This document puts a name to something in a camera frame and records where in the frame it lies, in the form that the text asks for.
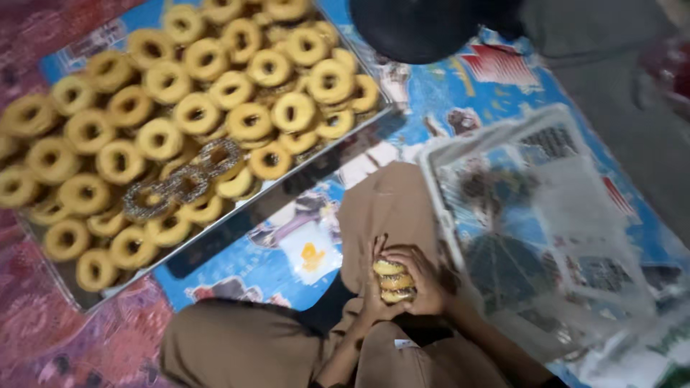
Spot person's left hand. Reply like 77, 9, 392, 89
359, 233, 411, 325

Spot person's right hand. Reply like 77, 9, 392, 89
380, 245, 460, 317

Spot large metal tray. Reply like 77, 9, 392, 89
15, 0, 399, 314

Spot blue printed plastic mat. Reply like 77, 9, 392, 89
39, 0, 690, 388

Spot person's brown trousers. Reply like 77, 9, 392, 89
160, 161, 540, 388

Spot clear plastic bag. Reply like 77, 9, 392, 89
458, 151, 690, 380

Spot chocolate sprinkle donut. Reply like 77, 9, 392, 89
122, 181, 173, 223
164, 165, 211, 204
197, 138, 243, 179

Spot pile of plain donuts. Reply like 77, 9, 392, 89
0, 0, 381, 294

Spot red plastic packet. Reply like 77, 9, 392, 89
640, 35, 690, 106

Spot pink patterned carpet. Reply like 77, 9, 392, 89
0, 0, 181, 388

